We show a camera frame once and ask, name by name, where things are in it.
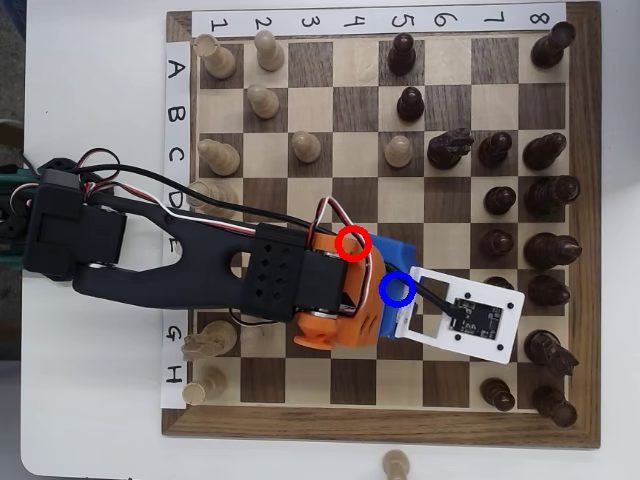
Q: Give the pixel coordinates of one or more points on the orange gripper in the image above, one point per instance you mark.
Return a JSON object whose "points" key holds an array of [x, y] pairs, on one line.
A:
{"points": [[398, 253]]}

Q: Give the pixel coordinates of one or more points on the dark wooden pawn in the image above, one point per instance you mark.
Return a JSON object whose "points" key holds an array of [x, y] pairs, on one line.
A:
{"points": [[410, 105], [499, 201], [497, 282], [402, 55], [497, 394], [496, 244], [494, 150]]}

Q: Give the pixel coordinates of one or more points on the dark wooden knight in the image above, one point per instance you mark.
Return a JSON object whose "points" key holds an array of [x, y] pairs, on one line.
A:
{"points": [[447, 150], [547, 350]]}

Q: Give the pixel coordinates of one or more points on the dark wooden bishop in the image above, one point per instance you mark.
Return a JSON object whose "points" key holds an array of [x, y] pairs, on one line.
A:
{"points": [[547, 291], [542, 152]]}

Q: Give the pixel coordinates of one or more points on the dark wooden king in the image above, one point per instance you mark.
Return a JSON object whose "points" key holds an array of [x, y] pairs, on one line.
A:
{"points": [[550, 251]]}

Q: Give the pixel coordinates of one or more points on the wooden chess board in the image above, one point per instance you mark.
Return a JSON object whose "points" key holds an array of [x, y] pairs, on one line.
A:
{"points": [[300, 425]]}

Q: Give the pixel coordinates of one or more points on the dark wooden queen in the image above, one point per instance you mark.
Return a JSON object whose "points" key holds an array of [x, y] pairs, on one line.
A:
{"points": [[550, 195]]}

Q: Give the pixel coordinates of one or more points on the light wooden knight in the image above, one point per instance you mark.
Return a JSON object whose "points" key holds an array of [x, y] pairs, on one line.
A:
{"points": [[215, 337]]}

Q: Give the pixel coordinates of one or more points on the dark wooden rook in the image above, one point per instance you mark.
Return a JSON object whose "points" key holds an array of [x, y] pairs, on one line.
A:
{"points": [[550, 47], [554, 406]]}

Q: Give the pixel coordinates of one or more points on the light wooden queen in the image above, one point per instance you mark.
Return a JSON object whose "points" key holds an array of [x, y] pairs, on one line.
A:
{"points": [[210, 192]]}

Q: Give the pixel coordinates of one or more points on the light wooden rook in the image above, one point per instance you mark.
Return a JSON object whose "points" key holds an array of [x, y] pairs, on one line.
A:
{"points": [[220, 60], [202, 387]]}

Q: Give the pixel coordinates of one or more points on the light wooden bishop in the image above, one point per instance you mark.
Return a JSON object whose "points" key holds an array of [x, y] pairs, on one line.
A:
{"points": [[222, 157]]}

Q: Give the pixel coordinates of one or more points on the white paper strip with numbers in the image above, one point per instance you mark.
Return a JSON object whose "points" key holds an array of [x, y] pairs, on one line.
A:
{"points": [[285, 22]]}

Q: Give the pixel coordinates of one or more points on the white paper strip with letters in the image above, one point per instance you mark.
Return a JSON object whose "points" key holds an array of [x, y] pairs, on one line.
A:
{"points": [[175, 100]]}

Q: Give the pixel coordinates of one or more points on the green base clamp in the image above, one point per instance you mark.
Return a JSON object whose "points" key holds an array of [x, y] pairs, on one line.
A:
{"points": [[17, 175]]}

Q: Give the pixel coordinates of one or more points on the white camera mount with board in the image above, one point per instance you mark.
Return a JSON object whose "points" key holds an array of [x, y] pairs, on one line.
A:
{"points": [[480, 320]]}

